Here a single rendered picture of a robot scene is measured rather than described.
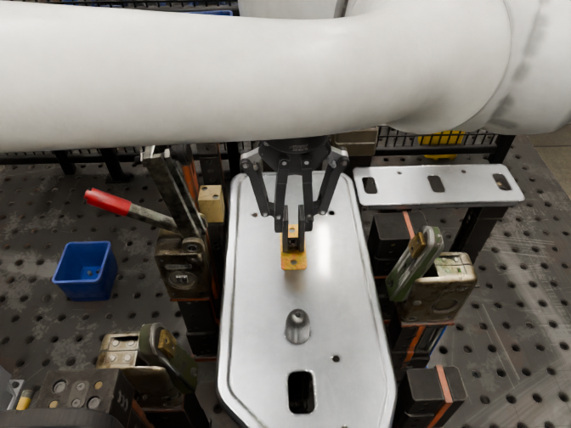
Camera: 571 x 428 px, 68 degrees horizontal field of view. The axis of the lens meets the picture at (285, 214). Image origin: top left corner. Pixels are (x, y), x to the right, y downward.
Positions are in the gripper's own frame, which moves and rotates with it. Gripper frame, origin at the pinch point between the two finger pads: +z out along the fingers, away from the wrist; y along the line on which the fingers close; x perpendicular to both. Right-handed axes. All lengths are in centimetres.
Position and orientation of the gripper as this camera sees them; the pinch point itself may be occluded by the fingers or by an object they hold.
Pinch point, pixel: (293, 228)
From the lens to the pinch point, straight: 60.0
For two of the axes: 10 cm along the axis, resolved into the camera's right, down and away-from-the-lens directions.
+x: -0.4, -7.3, 6.8
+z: 0.0, 6.8, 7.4
